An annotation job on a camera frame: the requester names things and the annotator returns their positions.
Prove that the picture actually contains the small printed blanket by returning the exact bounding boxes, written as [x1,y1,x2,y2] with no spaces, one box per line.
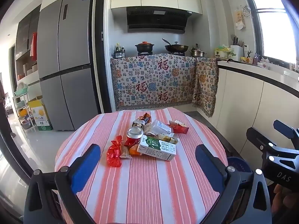
[192,56,219,118]

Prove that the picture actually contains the black clay pot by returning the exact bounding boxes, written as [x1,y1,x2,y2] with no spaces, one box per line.
[135,41,155,52]

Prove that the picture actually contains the white storage rack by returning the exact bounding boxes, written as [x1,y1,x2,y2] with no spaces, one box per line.
[12,82,38,131]

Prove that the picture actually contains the steel pot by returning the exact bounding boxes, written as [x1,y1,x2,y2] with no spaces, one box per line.
[190,47,207,58]

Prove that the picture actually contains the yellow white cardboard box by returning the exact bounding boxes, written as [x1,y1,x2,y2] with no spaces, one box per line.
[28,99,51,127]

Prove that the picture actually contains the green white cardboard box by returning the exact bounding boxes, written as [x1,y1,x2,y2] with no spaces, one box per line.
[35,119,54,131]

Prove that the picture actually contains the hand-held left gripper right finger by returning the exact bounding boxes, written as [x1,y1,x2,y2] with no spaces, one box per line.
[195,144,272,224]

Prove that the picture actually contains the hanging wall calendar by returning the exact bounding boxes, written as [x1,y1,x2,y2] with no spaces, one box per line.
[233,9,247,30]

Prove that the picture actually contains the dark glass wall cabinet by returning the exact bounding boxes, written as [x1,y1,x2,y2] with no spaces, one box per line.
[14,5,42,94]

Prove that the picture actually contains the orange blue snack wrapper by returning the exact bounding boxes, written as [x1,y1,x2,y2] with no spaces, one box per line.
[137,112,152,125]

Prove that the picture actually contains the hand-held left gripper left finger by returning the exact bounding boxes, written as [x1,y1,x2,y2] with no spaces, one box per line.
[23,143,102,224]

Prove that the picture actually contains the green white milk carton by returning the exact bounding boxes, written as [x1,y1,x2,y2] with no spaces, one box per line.
[137,134,177,161]

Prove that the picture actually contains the yellow white snack bag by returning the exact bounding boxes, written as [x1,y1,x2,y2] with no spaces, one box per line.
[154,133,180,145]

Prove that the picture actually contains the orange white wrapper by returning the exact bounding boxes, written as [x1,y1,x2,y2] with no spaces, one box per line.
[120,144,142,158]

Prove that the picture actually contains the condiment bottle rack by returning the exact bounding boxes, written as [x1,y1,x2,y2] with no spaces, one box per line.
[113,43,127,59]

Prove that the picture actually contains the white lower cabinets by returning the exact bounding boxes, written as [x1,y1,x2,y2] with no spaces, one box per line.
[211,65,299,168]

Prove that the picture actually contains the black range hood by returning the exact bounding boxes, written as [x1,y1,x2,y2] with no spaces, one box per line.
[126,7,192,34]

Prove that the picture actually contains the large printed blanket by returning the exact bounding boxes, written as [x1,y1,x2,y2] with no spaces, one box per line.
[110,54,198,111]

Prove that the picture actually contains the person's right hand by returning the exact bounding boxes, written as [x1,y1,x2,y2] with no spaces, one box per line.
[272,184,299,215]

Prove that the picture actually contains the red candy wrapper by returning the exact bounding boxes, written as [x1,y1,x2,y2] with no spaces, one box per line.
[106,135,123,168]

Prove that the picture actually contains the grey refrigerator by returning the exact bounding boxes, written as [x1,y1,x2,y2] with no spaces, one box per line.
[37,0,101,131]

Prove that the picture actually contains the red white small carton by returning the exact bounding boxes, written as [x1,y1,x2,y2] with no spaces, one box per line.
[169,120,189,134]

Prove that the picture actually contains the white utensil holder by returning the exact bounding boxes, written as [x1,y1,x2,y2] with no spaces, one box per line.
[230,35,245,62]

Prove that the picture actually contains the black wok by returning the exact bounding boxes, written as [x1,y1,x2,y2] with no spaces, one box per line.
[162,38,189,52]

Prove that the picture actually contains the window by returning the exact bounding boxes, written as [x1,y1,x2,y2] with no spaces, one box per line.
[239,0,299,64]

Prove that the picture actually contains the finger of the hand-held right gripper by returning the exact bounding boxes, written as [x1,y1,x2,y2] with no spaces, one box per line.
[273,120,299,143]
[246,127,299,156]

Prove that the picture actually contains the yellow green packets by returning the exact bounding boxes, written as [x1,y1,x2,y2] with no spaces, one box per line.
[214,45,234,59]

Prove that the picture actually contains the pink striped tablecloth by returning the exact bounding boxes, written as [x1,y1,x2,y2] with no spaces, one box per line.
[54,107,229,224]

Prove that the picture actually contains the crushed red can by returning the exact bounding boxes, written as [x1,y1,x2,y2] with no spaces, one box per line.
[124,126,144,148]

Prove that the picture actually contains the clear plastic box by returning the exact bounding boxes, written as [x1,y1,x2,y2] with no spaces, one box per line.
[151,119,175,137]

